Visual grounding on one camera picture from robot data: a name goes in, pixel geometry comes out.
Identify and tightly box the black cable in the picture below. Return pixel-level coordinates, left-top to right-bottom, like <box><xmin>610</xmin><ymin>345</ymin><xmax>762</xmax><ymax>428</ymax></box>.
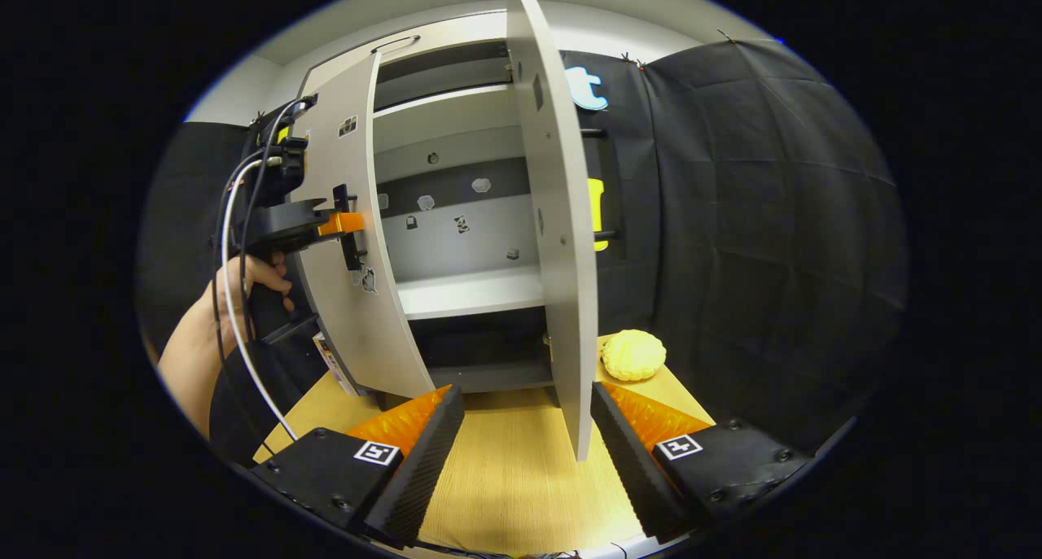
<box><xmin>210</xmin><ymin>148</ymin><xmax>274</xmax><ymax>458</ymax></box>
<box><xmin>238</xmin><ymin>97</ymin><xmax>318</xmax><ymax>340</ymax></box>

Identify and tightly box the white cable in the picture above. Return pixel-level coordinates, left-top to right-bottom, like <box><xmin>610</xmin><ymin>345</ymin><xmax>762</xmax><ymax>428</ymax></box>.
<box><xmin>220</xmin><ymin>156</ymin><xmax>300</xmax><ymax>444</ymax></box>

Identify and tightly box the white book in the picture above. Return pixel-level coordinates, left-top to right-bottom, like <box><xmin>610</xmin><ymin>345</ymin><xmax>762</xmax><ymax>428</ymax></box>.
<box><xmin>312</xmin><ymin>331</ymin><xmax>359</xmax><ymax>397</ymax></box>

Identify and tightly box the yellow bumpy toy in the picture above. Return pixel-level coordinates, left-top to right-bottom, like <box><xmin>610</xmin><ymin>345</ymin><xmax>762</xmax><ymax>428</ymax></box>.
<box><xmin>601</xmin><ymin>329</ymin><xmax>668</xmax><ymax>382</ymax></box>

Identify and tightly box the beige cabinet shelf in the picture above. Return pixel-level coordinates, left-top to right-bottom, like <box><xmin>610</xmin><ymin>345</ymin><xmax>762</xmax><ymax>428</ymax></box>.
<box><xmin>395</xmin><ymin>264</ymin><xmax>546</xmax><ymax>321</ymax></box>
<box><xmin>370</xmin><ymin>83</ymin><xmax>522</xmax><ymax>122</ymax></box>

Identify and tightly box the cabinet door with camera sticker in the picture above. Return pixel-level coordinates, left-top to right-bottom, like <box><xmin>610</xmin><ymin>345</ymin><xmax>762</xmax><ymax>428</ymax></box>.
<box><xmin>289</xmin><ymin>50</ymin><xmax>436</xmax><ymax>399</ymax></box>

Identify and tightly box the cabinet door with cat sticker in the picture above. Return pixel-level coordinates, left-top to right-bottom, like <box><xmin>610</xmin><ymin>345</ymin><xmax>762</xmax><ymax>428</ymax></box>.
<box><xmin>506</xmin><ymin>0</ymin><xmax>602</xmax><ymax>462</ymax></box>

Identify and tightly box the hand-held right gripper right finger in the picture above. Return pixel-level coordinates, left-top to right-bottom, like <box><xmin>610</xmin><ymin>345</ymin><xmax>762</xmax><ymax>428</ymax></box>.
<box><xmin>590</xmin><ymin>382</ymin><xmax>815</xmax><ymax>545</ymax></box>

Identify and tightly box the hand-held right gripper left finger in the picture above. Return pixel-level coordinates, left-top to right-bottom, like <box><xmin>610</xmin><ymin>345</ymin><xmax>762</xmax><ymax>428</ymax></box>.
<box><xmin>252</xmin><ymin>384</ymin><xmax>466</xmax><ymax>548</ymax></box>

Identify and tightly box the black backdrop cloth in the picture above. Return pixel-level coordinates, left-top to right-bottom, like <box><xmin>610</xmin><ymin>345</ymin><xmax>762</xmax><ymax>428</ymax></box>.
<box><xmin>137</xmin><ymin>38</ymin><xmax>908</xmax><ymax>466</ymax></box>

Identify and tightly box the black door handle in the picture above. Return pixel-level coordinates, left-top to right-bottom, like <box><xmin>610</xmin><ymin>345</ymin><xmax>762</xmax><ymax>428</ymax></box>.
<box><xmin>580</xmin><ymin>126</ymin><xmax>629</xmax><ymax>255</ymax></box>
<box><xmin>332</xmin><ymin>183</ymin><xmax>365</xmax><ymax>272</ymax></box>

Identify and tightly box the beige double-door shoe cabinet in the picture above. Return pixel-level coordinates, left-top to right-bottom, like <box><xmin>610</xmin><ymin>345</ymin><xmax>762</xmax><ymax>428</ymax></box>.
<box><xmin>297</xmin><ymin>12</ymin><xmax>571</xmax><ymax>409</ymax></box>

